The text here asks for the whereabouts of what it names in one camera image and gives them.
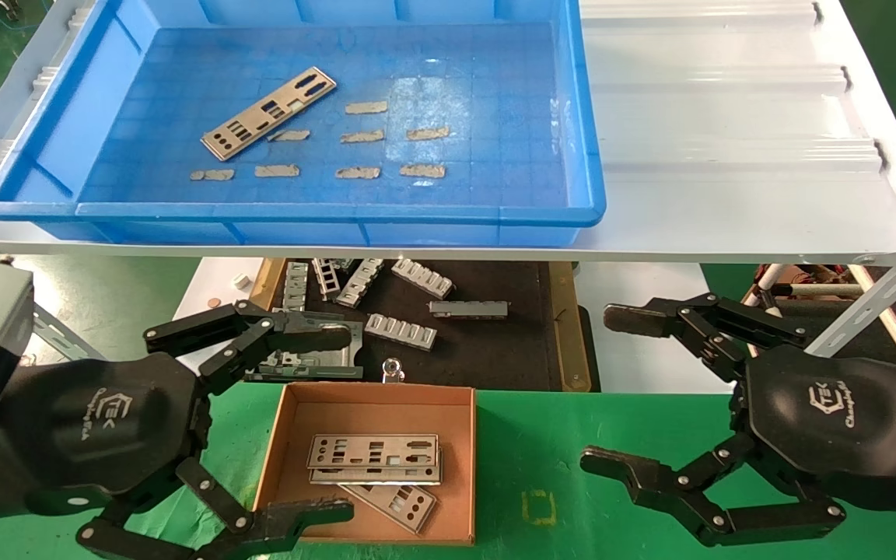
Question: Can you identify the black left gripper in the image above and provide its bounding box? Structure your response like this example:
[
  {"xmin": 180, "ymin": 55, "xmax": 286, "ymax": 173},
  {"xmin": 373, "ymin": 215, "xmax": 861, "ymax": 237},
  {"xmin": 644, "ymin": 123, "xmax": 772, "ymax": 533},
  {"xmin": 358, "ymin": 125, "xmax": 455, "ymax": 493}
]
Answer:
[{"xmin": 0, "ymin": 299, "xmax": 355, "ymax": 560}]

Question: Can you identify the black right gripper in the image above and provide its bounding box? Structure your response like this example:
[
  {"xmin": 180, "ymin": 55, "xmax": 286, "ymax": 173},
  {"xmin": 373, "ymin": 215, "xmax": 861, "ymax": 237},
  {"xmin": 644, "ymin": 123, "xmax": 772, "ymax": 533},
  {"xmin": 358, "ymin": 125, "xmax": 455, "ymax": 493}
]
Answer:
[{"xmin": 580, "ymin": 293, "xmax": 896, "ymax": 547}]

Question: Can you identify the silver IO shield plate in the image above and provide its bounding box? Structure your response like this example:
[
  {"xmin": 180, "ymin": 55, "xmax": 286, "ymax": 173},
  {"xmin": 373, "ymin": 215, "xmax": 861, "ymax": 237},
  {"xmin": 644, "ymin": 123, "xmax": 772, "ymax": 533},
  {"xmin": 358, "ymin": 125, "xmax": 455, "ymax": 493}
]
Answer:
[
  {"xmin": 310, "ymin": 447, "xmax": 444, "ymax": 486},
  {"xmin": 201, "ymin": 66, "xmax": 338, "ymax": 162},
  {"xmin": 339, "ymin": 482, "xmax": 438, "ymax": 535},
  {"xmin": 306, "ymin": 433, "xmax": 439, "ymax": 470}
]

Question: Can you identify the open brown cardboard box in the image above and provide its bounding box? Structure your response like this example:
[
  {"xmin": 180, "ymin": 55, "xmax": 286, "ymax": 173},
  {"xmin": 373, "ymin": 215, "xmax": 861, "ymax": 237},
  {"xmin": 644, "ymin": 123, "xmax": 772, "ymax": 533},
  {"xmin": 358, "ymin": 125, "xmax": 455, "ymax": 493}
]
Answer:
[{"xmin": 251, "ymin": 381, "xmax": 478, "ymax": 545}]

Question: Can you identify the large blue plastic tray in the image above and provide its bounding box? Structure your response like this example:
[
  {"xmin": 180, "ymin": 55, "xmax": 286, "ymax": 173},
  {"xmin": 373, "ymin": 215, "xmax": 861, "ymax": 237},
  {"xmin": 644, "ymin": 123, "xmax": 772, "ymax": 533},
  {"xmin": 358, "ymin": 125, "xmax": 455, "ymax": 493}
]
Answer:
[{"xmin": 0, "ymin": 0, "xmax": 607, "ymax": 248}]

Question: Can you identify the green table cloth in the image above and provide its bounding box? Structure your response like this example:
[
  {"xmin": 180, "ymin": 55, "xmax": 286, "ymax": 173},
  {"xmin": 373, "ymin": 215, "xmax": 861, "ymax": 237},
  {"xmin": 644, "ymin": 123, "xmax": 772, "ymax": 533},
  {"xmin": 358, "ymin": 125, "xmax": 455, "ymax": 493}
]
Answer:
[{"xmin": 0, "ymin": 381, "xmax": 896, "ymax": 560}]

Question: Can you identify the black work mat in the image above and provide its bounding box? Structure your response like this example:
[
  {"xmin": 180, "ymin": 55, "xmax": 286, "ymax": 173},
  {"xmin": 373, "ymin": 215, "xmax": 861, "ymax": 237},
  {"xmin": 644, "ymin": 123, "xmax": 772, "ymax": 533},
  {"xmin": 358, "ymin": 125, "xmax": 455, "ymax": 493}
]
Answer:
[{"xmin": 265, "ymin": 259, "xmax": 573, "ymax": 392}]

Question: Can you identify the white metal shelf rack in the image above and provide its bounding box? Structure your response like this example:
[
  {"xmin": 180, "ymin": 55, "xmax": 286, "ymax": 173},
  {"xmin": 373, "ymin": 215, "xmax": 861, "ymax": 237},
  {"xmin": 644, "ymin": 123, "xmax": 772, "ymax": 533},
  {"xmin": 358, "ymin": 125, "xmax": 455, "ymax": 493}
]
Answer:
[{"xmin": 0, "ymin": 0, "xmax": 896, "ymax": 366}]

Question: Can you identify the large silver sheet-metal bracket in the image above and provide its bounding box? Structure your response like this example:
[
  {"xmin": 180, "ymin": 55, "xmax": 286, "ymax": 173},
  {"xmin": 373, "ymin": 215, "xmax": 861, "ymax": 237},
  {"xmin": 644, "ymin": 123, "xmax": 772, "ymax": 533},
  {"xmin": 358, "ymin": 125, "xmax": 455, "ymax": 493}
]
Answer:
[{"xmin": 244, "ymin": 310, "xmax": 366, "ymax": 382}]

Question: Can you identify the silver slotted metal bracket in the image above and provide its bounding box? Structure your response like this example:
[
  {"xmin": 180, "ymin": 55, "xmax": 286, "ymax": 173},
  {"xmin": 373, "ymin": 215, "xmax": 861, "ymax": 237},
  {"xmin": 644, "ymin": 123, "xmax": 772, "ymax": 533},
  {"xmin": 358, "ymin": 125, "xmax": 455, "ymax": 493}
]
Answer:
[
  {"xmin": 283, "ymin": 261, "xmax": 310, "ymax": 312},
  {"xmin": 364, "ymin": 313, "xmax": 438, "ymax": 351},
  {"xmin": 337, "ymin": 258, "xmax": 385, "ymax": 309},
  {"xmin": 391, "ymin": 259, "xmax": 455, "ymax": 300},
  {"xmin": 312, "ymin": 258, "xmax": 340, "ymax": 302},
  {"xmin": 429, "ymin": 300, "xmax": 509, "ymax": 320}
]

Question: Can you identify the white tube frame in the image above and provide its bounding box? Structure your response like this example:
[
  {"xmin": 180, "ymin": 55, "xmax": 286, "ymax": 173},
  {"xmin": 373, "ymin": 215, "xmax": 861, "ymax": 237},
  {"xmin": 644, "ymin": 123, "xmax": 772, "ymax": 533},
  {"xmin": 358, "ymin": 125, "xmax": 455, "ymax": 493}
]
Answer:
[{"xmin": 744, "ymin": 264, "xmax": 888, "ymax": 312}]

